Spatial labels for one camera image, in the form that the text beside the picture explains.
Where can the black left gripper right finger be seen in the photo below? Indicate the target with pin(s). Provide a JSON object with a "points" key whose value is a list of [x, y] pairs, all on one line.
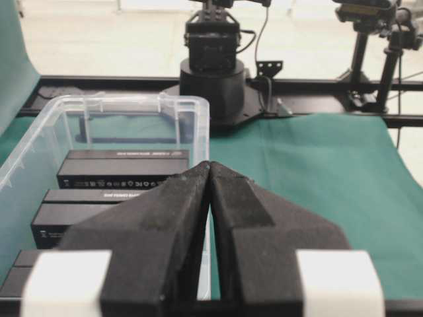
{"points": [[257, 233]]}

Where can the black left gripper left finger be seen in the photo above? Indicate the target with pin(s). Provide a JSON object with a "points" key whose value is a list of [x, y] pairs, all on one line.
{"points": [[156, 240]]}

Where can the black RealSense box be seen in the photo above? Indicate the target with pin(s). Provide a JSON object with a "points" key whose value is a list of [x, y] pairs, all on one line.
{"points": [[60, 209], [124, 169], [19, 273]]}

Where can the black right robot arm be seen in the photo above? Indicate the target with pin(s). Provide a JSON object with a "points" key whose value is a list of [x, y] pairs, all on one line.
{"points": [[213, 71]]}

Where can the clear plastic storage case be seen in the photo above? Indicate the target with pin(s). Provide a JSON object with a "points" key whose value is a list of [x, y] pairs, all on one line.
{"points": [[70, 282]]}

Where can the green table cloth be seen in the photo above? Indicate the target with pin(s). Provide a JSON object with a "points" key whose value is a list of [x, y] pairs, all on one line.
{"points": [[344, 168]]}

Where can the metal corner bracket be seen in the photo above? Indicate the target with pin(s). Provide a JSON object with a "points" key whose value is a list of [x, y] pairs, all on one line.
{"points": [[282, 109]]}

